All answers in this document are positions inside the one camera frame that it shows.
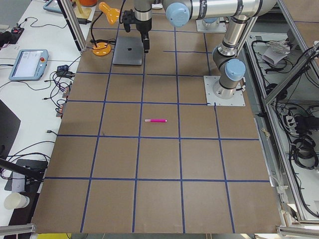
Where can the white paper cup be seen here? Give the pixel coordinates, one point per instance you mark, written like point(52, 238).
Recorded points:
point(16, 201)

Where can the black power adapter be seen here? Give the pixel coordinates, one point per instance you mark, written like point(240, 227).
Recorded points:
point(83, 21)

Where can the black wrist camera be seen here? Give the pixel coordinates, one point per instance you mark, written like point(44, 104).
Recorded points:
point(128, 19)

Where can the wooden stand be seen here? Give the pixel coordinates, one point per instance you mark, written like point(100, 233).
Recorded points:
point(80, 11)

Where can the pink marker pen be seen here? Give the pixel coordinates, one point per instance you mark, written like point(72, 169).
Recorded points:
point(156, 120)

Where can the black monitor stand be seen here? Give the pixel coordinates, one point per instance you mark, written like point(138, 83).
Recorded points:
point(26, 175)

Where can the blue teach pendant tablet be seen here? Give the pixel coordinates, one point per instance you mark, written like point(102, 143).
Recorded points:
point(29, 65)

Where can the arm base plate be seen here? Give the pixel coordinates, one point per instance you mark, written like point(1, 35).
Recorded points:
point(216, 95)
point(203, 29)

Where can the grey laptop notebook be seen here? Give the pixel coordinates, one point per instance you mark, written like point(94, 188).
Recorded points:
point(128, 51)

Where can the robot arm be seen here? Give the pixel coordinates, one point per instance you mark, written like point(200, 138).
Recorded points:
point(215, 22)
point(239, 12)

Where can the orange desk lamp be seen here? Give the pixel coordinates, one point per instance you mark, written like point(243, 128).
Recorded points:
point(106, 19)

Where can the aluminium frame post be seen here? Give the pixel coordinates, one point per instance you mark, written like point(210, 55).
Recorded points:
point(73, 24)

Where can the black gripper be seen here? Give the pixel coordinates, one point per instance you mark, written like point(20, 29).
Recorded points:
point(145, 27)

